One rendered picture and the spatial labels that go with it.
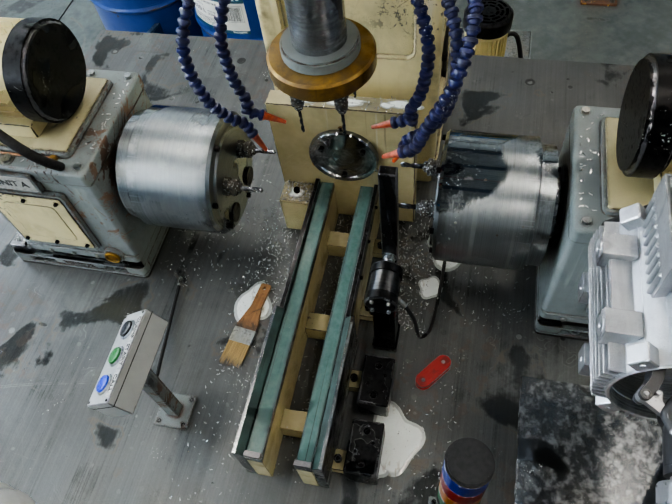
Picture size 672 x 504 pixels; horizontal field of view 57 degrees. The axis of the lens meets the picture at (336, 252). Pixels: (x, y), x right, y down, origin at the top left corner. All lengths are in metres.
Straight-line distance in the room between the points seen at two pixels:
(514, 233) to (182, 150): 0.62
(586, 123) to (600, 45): 2.09
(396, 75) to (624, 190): 0.50
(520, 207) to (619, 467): 0.45
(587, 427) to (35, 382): 1.10
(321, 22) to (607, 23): 2.55
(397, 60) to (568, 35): 2.09
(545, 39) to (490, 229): 2.23
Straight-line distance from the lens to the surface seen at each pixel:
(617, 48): 3.28
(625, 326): 0.72
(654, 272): 0.74
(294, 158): 1.36
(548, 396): 1.17
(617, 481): 1.15
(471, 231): 1.10
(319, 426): 1.13
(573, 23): 3.38
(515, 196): 1.09
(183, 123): 1.24
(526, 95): 1.77
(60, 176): 1.27
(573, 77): 1.84
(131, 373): 1.08
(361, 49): 1.05
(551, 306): 1.26
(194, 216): 1.23
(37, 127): 1.33
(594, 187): 1.11
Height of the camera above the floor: 1.99
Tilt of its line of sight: 56 degrees down
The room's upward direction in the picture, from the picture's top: 9 degrees counter-clockwise
